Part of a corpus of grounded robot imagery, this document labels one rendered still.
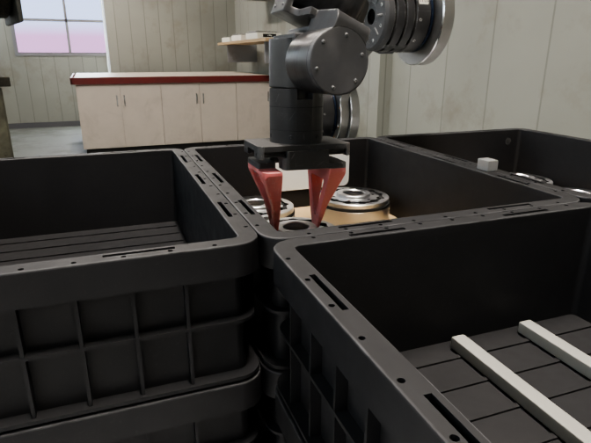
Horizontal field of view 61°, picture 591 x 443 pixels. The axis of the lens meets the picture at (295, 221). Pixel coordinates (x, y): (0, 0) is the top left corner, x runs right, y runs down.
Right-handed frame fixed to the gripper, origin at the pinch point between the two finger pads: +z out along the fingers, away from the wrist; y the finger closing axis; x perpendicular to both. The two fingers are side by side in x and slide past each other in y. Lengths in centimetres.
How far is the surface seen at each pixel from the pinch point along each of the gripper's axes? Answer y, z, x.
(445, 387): 1.7, 4.8, -26.4
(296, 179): 6.8, -0.7, 18.5
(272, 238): -8.8, -5.1, -19.5
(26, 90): -139, 15, 834
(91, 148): -44, 66, 535
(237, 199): -8.8, -5.4, -9.2
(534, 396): 5.6, 3.8, -30.3
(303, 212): 7.1, 3.8, 15.9
